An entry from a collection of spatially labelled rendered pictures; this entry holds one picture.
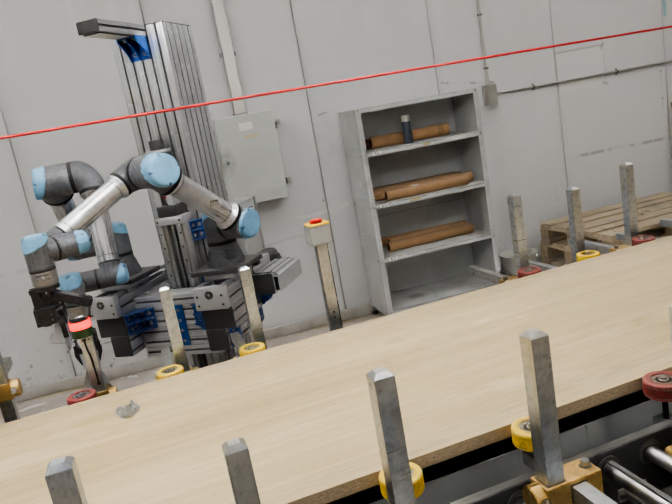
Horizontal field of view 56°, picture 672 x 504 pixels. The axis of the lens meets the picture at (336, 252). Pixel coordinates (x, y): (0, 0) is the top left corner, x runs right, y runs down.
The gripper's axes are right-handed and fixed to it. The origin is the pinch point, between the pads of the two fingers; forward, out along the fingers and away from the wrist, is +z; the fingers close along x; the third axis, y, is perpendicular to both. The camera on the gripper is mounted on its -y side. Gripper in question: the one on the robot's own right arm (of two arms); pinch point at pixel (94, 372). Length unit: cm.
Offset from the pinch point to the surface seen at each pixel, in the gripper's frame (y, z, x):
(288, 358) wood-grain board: -59, -7, -57
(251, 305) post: -34, -18, -54
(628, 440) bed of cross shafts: -136, -1, -106
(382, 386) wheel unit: -143, -31, -55
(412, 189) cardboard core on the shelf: 177, -12, -210
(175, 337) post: -34.1, -14.7, -28.9
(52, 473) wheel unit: -143, -33, -8
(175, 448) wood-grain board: -93, -7, -23
